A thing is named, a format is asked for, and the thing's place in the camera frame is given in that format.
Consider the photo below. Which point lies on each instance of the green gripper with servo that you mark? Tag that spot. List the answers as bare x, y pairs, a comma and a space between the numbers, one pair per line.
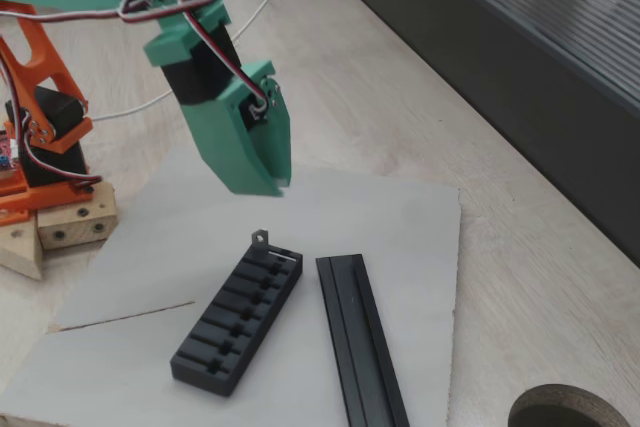
216, 139

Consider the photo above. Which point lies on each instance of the small silver metal bracket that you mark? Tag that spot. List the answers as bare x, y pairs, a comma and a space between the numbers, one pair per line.
260, 242

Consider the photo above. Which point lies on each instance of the light wooden base board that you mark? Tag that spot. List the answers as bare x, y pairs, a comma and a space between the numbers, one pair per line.
17, 252

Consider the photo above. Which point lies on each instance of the grey plywood board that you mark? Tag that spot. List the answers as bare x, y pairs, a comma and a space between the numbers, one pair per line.
150, 227

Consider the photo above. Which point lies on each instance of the black slotted holder block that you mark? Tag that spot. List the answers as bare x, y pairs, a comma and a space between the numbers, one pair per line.
225, 327

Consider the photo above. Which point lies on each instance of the wooden block with screw holes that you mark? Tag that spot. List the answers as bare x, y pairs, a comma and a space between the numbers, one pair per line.
75, 232

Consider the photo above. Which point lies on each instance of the red controller circuit board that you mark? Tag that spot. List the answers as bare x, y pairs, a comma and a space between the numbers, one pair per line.
5, 149

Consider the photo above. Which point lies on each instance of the orange controller board holder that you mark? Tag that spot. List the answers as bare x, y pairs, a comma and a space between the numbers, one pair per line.
10, 217

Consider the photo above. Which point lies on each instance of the black aluminium profile rail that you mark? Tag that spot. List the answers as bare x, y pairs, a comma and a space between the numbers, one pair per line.
350, 337

